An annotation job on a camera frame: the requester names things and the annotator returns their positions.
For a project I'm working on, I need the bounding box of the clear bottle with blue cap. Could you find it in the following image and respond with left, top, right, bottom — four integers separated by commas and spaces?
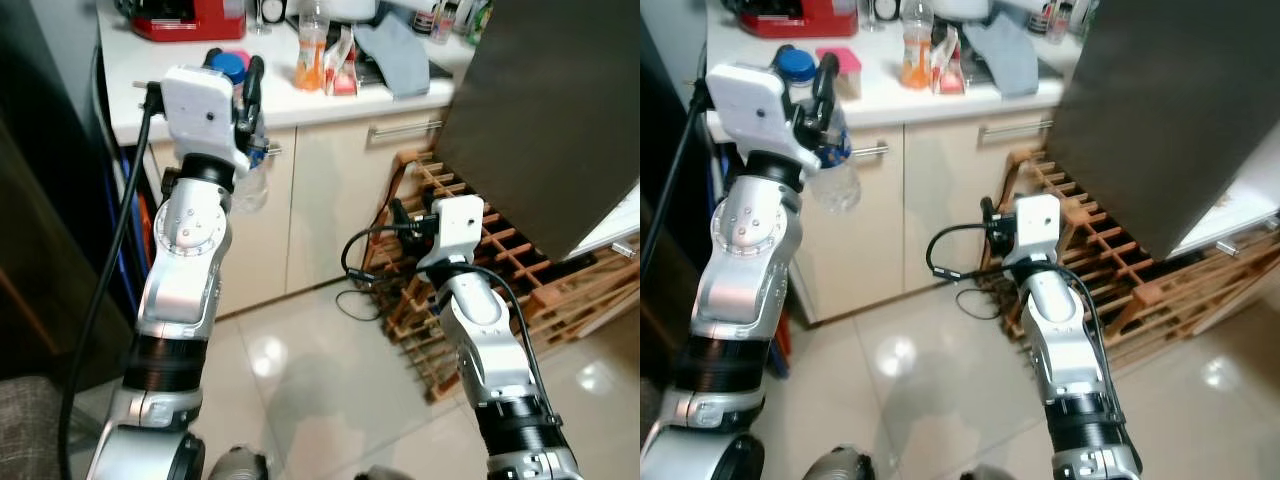
776, 46, 863, 215
208, 50, 273, 215

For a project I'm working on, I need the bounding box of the red kitchen appliance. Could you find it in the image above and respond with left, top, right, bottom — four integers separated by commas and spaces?
735, 0, 859, 39
128, 0, 248, 43

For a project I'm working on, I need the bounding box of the orange drink bottle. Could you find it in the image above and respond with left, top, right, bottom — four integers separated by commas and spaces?
898, 0, 936, 91
293, 0, 332, 92

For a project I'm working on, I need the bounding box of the cream kitchen cabinet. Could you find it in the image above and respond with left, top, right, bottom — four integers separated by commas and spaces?
715, 108, 1061, 329
148, 105, 471, 323

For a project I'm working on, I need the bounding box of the red white packet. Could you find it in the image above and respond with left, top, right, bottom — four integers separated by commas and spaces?
324, 28, 360, 97
930, 28, 967, 96

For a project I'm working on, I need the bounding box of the white pot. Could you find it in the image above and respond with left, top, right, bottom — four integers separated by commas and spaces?
322, 0, 381, 23
930, 0, 993, 21

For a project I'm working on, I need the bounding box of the dark tall furniture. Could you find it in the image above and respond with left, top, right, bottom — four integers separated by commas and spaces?
0, 0, 136, 393
640, 0, 721, 331

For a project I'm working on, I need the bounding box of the grey cloth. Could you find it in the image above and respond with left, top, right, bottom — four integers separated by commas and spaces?
962, 12, 1041, 99
353, 12, 434, 100

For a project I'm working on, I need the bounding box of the wooden slatted rack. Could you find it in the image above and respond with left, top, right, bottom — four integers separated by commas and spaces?
362, 147, 641, 403
985, 147, 1280, 373

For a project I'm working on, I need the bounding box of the blue flat board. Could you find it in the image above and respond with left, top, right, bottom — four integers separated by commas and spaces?
113, 148, 143, 313

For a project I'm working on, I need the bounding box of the white counter unit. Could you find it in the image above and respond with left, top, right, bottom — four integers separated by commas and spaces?
1165, 150, 1280, 263
570, 180, 641, 263

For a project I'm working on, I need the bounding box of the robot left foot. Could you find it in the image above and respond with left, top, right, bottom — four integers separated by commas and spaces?
205, 445, 273, 480
800, 445, 869, 480

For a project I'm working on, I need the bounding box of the grey fabric seat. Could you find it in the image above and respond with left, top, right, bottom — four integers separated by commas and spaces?
0, 375, 67, 480

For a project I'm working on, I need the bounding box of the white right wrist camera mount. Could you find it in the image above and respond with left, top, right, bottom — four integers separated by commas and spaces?
416, 195, 487, 269
1003, 194, 1063, 267

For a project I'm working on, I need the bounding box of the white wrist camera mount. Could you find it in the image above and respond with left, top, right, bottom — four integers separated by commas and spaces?
158, 65, 253, 173
416, 195, 487, 269
705, 62, 813, 173
1003, 194, 1063, 267

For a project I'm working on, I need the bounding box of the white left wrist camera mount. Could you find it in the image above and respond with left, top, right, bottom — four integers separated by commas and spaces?
705, 62, 813, 173
158, 65, 253, 173

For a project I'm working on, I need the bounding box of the looped black floor cable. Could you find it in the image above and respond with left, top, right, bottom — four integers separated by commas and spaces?
952, 288, 1006, 321
334, 287, 387, 323

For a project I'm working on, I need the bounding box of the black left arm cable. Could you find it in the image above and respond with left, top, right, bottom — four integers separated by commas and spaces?
640, 78, 713, 291
56, 80, 166, 480

